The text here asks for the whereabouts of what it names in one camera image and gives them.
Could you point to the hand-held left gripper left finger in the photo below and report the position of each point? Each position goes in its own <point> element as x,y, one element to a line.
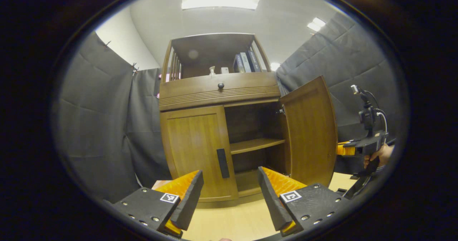
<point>191,205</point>

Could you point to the small white box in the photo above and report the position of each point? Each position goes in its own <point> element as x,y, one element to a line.
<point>224,70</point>

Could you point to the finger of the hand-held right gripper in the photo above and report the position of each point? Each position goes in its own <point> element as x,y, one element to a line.
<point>345,150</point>

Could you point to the dark blue book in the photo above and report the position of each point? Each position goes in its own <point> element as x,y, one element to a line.
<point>238,64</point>

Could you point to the small pump bottle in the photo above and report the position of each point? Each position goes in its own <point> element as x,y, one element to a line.
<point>212,72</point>

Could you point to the black backdrop cloth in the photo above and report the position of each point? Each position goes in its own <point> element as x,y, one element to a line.
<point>100,126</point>

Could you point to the wooden double-door shoe cabinet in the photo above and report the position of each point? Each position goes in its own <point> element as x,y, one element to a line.
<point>211,47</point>

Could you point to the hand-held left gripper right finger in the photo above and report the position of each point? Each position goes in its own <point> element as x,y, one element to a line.
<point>272,205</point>

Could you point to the small ceiling light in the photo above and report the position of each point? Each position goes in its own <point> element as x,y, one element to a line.
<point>316,24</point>

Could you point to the light grey book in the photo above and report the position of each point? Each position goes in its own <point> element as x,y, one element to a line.
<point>245,62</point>

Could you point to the wooden inner cabinet shelf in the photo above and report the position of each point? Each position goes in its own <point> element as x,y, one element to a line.
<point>254,145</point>

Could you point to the wooden cabinet door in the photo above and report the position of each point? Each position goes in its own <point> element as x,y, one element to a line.
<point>193,140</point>
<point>311,126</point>

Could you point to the dark grey book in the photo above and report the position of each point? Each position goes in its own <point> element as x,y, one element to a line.
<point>254,61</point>

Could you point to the wooden drawer with black knob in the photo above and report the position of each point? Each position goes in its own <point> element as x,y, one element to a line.
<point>193,90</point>

